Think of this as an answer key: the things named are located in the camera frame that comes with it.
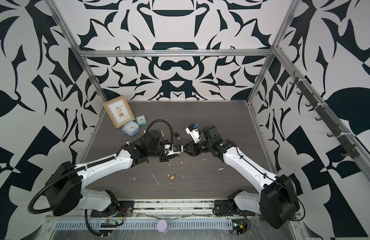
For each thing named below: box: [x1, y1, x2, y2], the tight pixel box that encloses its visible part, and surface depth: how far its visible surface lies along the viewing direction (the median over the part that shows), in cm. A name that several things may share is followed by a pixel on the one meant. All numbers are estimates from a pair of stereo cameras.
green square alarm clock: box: [136, 115, 147, 126], surface depth 108 cm
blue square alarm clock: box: [122, 121, 140, 136], surface depth 103 cm
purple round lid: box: [156, 219, 169, 233], surface depth 64 cm
